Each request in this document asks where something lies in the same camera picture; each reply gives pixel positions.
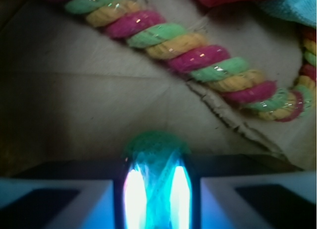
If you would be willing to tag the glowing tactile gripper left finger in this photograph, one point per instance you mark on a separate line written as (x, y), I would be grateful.
(73, 195)

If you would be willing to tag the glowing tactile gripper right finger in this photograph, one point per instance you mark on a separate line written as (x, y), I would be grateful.
(242, 192)

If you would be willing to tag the green textured ball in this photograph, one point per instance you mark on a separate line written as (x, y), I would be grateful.
(156, 154)

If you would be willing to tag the brown paper bag tray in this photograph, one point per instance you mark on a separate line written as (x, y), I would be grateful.
(69, 92)

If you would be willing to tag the teal microfibre cloth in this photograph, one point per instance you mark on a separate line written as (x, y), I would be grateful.
(300, 11)

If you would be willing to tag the multicolour twisted rope toy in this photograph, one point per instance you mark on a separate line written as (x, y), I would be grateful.
(189, 53)

